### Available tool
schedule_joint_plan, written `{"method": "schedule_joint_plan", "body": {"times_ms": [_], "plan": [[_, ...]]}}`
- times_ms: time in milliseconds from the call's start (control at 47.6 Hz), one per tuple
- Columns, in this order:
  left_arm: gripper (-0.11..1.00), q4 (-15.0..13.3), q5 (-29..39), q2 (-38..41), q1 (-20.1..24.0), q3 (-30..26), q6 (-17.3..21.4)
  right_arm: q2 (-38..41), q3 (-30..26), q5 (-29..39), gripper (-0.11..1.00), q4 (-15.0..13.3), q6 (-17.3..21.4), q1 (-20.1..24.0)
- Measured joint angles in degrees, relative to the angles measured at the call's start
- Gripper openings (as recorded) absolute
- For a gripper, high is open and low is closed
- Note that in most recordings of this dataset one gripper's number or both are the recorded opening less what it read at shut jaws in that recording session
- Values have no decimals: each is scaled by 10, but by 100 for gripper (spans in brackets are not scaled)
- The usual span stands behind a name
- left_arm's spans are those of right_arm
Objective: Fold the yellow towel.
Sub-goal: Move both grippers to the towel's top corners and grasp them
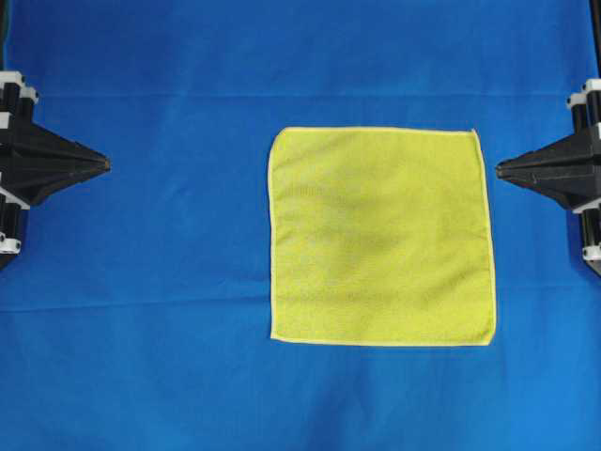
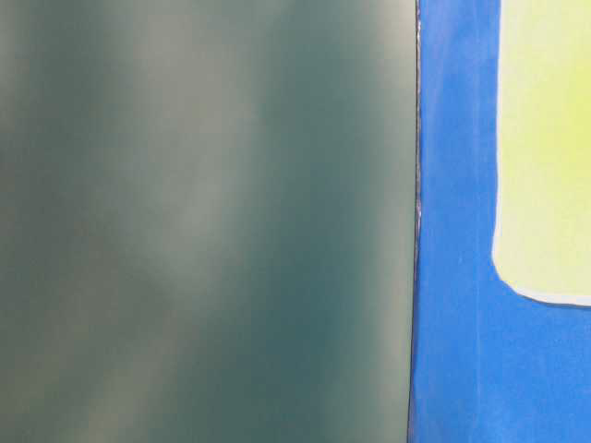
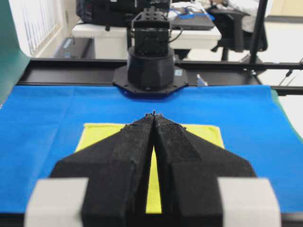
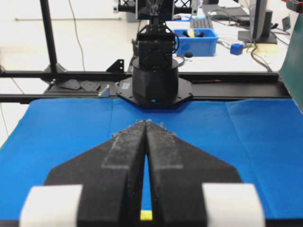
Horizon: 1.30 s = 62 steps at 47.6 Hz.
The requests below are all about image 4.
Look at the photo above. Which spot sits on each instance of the black computer monitor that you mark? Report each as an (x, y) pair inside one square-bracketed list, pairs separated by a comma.
[(260, 24)]

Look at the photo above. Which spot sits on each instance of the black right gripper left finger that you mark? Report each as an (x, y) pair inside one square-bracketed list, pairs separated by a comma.
[(99, 188)]

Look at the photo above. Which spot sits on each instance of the black keyboard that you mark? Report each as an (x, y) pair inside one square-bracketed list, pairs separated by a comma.
[(201, 22)]

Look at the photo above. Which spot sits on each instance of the blue table cloth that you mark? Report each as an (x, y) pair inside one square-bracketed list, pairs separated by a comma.
[(263, 139)]

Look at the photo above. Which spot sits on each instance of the small blue box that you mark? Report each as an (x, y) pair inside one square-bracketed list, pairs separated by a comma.
[(236, 49)]

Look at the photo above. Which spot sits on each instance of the yellow-green towel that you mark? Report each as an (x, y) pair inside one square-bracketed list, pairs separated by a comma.
[(146, 215)]

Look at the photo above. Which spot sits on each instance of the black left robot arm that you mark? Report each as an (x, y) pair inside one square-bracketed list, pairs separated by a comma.
[(155, 59)]

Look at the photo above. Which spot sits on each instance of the black aluminium frame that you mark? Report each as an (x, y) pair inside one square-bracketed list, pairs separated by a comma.
[(216, 86)]

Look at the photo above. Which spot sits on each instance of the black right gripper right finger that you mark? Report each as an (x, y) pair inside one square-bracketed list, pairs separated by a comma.
[(192, 188)]

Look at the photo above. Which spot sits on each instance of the dark green backdrop sheet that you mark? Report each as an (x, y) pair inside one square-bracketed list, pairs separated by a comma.
[(291, 72)]

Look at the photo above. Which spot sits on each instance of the blue plastic bin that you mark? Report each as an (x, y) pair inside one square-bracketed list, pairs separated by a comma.
[(202, 45)]

